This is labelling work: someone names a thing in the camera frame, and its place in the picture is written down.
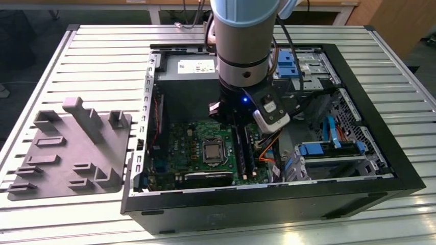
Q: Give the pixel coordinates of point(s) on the small black case latch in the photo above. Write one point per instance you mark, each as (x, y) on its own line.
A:
(139, 145)

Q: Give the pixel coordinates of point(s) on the black graphics card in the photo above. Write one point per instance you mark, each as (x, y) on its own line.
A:
(204, 180)

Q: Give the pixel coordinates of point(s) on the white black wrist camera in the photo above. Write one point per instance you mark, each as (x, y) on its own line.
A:
(271, 107)

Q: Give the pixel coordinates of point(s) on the wooden cabinet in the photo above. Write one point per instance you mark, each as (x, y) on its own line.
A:
(402, 20)

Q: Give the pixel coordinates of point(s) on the grey power supply unit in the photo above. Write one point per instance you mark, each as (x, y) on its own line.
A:
(194, 67)

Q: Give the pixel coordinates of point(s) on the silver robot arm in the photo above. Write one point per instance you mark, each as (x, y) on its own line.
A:
(242, 43)

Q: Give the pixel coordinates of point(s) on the black silver PC case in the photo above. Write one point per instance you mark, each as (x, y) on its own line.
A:
(272, 209)

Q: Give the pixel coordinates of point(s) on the black case fan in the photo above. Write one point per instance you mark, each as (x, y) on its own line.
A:
(160, 114)

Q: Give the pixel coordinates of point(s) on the silver metal drive cage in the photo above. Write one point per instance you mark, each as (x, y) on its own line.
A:
(316, 66)

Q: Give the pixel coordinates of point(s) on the CPU socket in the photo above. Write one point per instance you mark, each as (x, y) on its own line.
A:
(214, 141)

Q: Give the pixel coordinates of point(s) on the white frame wooden desk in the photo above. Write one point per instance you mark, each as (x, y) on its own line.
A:
(344, 15)

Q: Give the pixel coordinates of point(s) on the black disk with blue carrier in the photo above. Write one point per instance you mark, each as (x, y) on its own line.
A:
(314, 149)

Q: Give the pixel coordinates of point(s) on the silver CPU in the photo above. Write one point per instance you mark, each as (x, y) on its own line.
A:
(214, 152)

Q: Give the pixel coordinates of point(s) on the green motherboard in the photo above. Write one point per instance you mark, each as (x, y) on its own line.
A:
(184, 132)

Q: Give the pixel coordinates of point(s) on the blue plastic disk carrier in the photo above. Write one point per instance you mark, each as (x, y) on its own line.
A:
(286, 63)

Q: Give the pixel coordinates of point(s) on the grey plastic parts rack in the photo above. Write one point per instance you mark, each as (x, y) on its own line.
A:
(68, 153)

